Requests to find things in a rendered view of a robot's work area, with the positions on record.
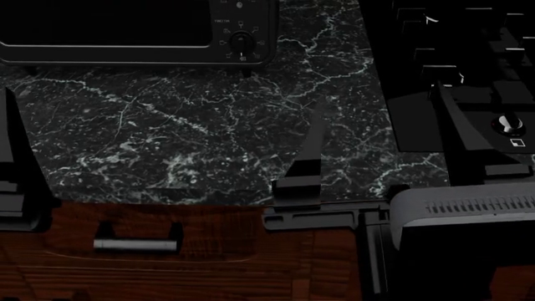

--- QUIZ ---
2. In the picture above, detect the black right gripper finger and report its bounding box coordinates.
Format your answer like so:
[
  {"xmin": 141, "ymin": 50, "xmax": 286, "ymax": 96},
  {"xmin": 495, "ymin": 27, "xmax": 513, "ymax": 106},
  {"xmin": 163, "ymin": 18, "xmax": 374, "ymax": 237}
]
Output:
[
  {"xmin": 271, "ymin": 103, "xmax": 324, "ymax": 211},
  {"xmin": 431, "ymin": 80, "xmax": 534, "ymax": 186}
]

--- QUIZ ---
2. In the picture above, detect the black toaster oven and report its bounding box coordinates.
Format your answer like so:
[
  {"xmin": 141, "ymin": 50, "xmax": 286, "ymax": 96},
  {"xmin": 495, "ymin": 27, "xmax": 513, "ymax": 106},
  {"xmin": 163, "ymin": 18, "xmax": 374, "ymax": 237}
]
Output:
[{"xmin": 0, "ymin": 0, "xmax": 280, "ymax": 78}]

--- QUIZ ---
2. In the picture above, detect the dark wooden cabinet drawer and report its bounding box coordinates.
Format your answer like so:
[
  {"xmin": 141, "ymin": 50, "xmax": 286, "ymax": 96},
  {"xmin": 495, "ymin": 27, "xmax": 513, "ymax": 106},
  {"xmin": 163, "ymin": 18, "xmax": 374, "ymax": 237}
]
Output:
[{"xmin": 0, "ymin": 200, "xmax": 535, "ymax": 301}]

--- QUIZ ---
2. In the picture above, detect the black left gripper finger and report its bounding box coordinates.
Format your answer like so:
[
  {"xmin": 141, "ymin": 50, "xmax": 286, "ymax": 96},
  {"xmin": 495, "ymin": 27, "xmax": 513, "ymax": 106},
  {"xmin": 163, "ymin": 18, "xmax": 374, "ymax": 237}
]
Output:
[{"xmin": 0, "ymin": 87, "xmax": 54, "ymax": 197}]

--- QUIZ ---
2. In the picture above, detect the metal bar drawer handle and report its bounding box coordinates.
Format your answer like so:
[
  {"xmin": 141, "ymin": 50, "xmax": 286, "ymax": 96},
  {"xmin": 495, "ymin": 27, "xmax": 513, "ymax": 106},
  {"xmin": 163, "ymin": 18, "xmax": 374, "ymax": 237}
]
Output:
[{"xmin": 92, "ymin": 221, "xmax": 184, "ymax": 254}]

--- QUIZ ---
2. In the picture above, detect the black chrome stove knob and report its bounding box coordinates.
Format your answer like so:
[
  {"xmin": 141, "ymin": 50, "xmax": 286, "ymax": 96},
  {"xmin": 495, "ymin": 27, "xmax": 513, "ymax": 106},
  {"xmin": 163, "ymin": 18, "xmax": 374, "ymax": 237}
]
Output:
[{"xmin": 492, "ymin": 114, "xmax": 526, "ymax": 136}]

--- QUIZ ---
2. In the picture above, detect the black gas cooktop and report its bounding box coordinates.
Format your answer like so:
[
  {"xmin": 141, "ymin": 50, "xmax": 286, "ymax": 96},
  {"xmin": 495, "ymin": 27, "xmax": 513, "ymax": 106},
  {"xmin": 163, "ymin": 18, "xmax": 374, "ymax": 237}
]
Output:
[{"xmin": 359, "ymin": 0, "xmax": 535, "ymax": 156}]

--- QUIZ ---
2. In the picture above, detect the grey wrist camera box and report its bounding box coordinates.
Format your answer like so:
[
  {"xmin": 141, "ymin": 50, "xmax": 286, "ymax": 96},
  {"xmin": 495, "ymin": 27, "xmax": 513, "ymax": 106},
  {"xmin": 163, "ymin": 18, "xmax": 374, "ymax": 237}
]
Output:
[{"xmin": 389, "ymin": 183, "xmax": 535, "ymax": 252}]

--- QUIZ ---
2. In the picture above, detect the black oven function knob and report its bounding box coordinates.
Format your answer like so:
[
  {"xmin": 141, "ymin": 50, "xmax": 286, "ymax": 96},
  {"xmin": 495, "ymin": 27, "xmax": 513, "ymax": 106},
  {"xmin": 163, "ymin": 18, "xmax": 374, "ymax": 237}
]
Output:
[{"xmin": 228, "ymin": 30, "xmax": 257, "ymax": 54}]

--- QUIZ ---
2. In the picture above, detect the black cast iron stove grate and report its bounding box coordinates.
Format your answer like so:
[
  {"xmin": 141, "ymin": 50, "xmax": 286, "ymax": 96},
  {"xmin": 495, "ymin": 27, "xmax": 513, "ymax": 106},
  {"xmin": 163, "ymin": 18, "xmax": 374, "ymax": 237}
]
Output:
[{"xmin": 392, "ymin": 5, "xmax": 535, "ymax": 105}]

